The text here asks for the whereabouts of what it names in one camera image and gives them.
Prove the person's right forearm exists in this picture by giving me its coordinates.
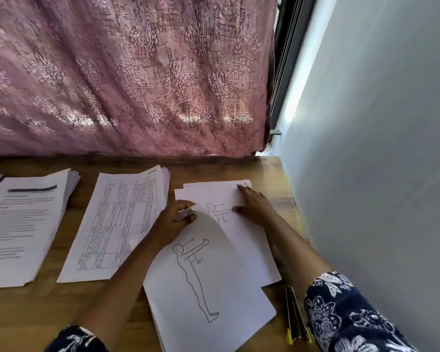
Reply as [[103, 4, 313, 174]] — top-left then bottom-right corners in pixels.
[[267, 216, 331, 294]]

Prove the stack of table-printed sheets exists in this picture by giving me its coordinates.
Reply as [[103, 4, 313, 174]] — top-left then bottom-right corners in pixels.
[[56, 165, 171, 284]]

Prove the silver yellow black stapler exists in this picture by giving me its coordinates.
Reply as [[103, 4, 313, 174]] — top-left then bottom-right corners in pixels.
[[285, 286, 312, 345]]

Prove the person's right hand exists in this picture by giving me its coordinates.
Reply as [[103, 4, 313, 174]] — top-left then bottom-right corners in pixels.
[[232, 184, 280, 226]]

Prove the pink patterned curtain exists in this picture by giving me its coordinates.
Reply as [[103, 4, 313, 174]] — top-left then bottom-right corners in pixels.
[[0, 0, 278, 158]]

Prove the person's left forearm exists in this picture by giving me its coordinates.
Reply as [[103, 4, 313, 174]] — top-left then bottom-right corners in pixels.
[[81, 242, 166, 342]]

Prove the stack with dark header bar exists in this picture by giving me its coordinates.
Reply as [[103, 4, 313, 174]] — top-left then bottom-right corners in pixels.
[[0, 168, 82, 289]]

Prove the dark window frame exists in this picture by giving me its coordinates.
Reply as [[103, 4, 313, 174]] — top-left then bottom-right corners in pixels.
[[266, 0, 318, 140]]

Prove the body figure paper stack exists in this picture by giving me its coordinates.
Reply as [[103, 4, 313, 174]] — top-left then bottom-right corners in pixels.
[[143, 209, 277, 352]]

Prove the person's left hand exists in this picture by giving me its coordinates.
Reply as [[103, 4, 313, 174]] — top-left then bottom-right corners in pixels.
[[150, 200, 199, 250]]

